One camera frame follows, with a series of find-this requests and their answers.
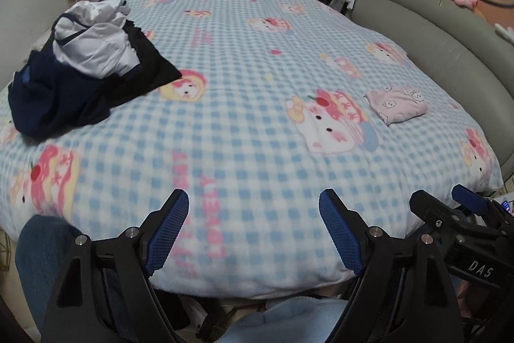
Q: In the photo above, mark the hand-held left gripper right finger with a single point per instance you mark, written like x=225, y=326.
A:
x=341, y=234

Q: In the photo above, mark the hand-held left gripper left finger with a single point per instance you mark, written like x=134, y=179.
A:
x=168, y=230

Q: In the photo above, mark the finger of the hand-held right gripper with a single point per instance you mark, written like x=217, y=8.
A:
x=470, y=198
x=431, y=208

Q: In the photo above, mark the pink printed pyjama garment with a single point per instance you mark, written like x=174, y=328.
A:
x=395, y=106

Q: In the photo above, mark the person's light blue fleece top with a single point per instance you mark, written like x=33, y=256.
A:
x=289, y=319

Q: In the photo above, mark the person's left jeans leg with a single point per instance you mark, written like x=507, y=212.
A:
x=40, y=258

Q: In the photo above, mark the grey padded headboard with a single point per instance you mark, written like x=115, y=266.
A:
x=441, y=45

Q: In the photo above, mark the blue checked printed blanket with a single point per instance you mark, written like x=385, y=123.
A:
x=241, y=86

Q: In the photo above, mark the navy garment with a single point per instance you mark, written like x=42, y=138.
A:
x=48, y=102

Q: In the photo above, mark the white garment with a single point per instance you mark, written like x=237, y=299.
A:
x=96, y=45

